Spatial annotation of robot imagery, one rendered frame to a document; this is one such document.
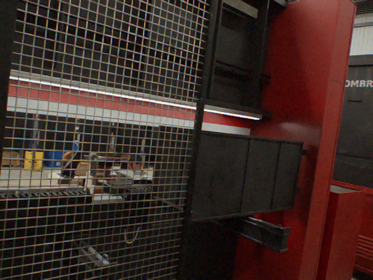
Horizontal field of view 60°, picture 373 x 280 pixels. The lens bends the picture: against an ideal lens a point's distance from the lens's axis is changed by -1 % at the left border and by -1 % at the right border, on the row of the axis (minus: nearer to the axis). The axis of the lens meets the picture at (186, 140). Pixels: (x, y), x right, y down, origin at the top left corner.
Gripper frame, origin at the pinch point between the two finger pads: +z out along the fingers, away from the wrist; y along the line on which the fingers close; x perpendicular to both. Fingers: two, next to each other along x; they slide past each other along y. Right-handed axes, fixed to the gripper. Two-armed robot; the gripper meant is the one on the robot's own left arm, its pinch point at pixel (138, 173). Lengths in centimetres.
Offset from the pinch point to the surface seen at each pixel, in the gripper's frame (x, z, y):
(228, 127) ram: -29, -25, 62
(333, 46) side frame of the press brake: -105, -51, 88
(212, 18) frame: -112, -22, -32
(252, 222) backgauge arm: -44, 43, 44
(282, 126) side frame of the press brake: -55, -17, 87
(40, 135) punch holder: -19, -13, -64
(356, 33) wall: 41, -374, 708
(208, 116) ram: -32, -29, 41
